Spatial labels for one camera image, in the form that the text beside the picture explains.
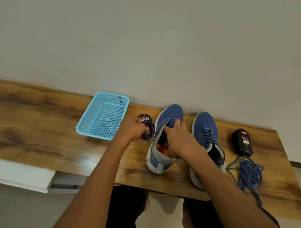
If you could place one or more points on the person's left hand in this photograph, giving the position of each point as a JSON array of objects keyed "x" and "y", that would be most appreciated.
[{"x": 128, "y": 129}]

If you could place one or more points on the person's right hand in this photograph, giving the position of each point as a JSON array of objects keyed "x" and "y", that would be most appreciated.
[{"x": 181, "y": 143}]

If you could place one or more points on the person's right thumb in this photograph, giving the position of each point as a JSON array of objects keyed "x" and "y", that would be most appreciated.
[{"x": 168, "y": 130}]

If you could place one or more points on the person's left fingers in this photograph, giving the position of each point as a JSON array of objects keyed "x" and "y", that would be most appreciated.
[{"x": 141, "y": 131}]

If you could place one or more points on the dark navy shoelace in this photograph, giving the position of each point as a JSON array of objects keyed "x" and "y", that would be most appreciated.
[{"x": 150, "y": 131}]

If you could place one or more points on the blue unlaced sneaker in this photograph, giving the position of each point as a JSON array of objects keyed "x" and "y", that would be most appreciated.
[{"x": 169, "y": 115}]

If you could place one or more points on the person's left forearm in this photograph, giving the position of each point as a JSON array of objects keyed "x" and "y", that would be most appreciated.
[{"x": 98, "y": 185}]

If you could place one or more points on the person's right forearm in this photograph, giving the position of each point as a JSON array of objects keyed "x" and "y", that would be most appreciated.
[{"x": 225, "y": 195}]

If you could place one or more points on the round black shoe polish tin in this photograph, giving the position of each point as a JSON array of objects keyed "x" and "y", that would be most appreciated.
[{"x": 144, "y": 118}]

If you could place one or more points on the blue laced sneaker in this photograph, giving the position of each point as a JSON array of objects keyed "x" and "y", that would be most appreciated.
[{"x": 204, "y": 126}]

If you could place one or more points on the light blue plastic basket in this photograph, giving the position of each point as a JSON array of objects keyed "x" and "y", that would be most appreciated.
[{"x": 103, "y": 117}]

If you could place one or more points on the black shoe polish bottle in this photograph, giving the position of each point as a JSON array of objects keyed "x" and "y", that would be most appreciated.
[{"x": 242, "y": 142}]

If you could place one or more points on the person's left leg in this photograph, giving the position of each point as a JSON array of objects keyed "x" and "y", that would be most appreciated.
[{"x": 128, "y": 206}]

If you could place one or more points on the person's leg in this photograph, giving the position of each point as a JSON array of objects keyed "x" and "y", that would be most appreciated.
[
  {"x": 128, "y": 206},
  {"x": 199, "y": 215}
]

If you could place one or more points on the person's right leg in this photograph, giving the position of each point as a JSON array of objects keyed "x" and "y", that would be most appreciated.
[{"x": 199, "y": 215}]

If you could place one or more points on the blue shoelace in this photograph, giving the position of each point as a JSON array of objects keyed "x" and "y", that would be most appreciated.
[{"x": 249, "y": 173}]

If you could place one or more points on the white drawer cabinet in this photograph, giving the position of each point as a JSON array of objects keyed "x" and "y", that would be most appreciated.
[{"x": 25, "y": 175}]

